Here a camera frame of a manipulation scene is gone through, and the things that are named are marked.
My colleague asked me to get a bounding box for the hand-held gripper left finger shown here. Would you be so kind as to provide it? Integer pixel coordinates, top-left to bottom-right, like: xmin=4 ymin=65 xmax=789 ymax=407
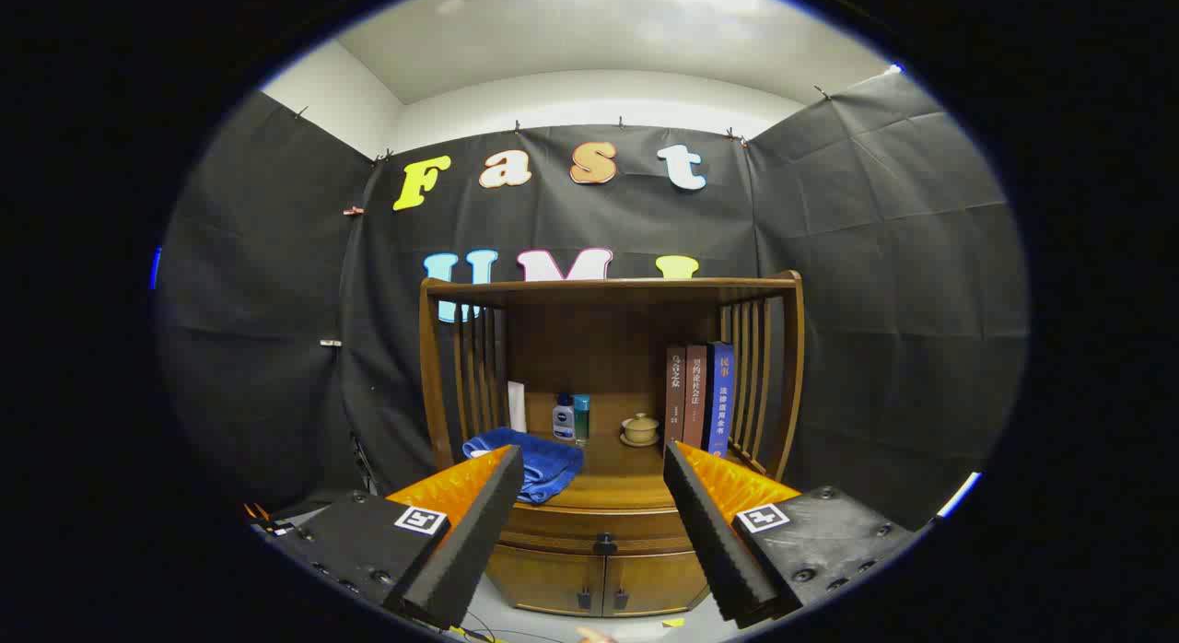
xmin=253 ymin=445 xmax=526 ymax=630

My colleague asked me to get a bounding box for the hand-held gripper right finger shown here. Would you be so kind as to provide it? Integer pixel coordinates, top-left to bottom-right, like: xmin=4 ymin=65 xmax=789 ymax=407
xmin=663 ymin=440 xmax=922 ymax=630

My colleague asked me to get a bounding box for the brown wooden drawer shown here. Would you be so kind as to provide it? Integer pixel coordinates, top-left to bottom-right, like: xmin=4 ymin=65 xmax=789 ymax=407
xmin=497 ymin=503 xmax=710 ymax=556

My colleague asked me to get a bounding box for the wooden cabinet door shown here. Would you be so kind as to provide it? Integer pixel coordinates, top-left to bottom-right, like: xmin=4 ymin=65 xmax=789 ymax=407
xmin=603 ymin=549 xmax=710 ymax=618
xmin=485 ymin=544 xmax=606 ymax=618

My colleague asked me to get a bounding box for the wooden countertop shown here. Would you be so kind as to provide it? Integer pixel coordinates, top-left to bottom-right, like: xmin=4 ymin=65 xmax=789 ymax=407
xmin=461 ymin=431 xmax=765 ymax=512

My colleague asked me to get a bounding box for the brown wooden cabinet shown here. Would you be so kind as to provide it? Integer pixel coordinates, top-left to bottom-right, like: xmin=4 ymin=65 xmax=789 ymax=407
xmin=419 ymin=271 xmax=805 ymax=618

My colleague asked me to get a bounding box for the folded blue towel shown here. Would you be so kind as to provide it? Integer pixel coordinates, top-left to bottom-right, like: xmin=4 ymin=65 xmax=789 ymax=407
xmin=461 ymin=427 xmax=585 ymax=506

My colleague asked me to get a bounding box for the dark brown book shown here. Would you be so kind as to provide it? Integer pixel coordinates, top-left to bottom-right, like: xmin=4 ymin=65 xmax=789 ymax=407
xmin=664 ymin=346 xmax=688 ymax=450

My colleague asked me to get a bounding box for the blue book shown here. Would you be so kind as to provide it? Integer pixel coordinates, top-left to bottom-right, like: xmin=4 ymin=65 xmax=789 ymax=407
xmin=705 ymin=341 xmax=735 ymax=457

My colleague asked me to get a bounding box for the reddish brown book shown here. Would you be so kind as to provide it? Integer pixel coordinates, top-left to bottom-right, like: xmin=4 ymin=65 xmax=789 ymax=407
xmin=684 ymin=345 xmax=709 ymax=450

